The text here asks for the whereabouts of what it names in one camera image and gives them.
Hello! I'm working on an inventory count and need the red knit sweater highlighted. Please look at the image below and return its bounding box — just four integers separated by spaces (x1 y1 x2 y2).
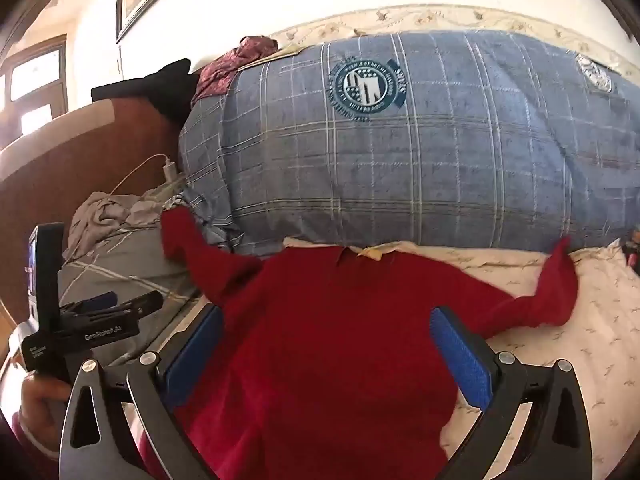
160 207 578 479

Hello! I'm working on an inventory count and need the magenta sleeved left forearm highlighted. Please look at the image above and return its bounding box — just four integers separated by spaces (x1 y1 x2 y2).
1 416 58 480

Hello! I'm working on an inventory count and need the person's left hand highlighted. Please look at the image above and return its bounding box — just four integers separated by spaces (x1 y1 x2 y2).
20 373 70 453

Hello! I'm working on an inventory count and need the grey striped pillow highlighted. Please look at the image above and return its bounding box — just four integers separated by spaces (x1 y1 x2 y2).
58 226 198 365

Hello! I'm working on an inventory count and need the beige crumpled cloth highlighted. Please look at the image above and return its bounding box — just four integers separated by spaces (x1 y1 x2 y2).
63 192 163 261

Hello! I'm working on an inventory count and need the cream patterned bed sheet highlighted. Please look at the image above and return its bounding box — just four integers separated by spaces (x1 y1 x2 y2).
255 30 639 479

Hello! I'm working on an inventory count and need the brown wooden headboard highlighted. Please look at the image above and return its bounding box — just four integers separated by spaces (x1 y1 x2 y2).
1 98 180 323

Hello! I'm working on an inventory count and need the small colourful object at right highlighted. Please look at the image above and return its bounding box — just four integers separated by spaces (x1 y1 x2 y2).
620 226 640 274

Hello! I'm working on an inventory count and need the black garment on headboard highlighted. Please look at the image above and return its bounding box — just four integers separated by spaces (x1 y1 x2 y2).
91 58 198 126

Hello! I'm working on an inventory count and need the wooden framed window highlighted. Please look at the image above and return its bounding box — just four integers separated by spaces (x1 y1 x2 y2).
1 35 68 148

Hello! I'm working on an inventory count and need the maroon patterned cloth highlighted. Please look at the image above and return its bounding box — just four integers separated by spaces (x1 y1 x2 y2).
191 36 279 106

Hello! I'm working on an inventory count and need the blue plaid duvet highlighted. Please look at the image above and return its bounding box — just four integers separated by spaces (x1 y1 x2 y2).
179 32 639 256

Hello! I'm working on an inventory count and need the white charger with cable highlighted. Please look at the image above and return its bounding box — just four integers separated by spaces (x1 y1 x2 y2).
108 153 178 195

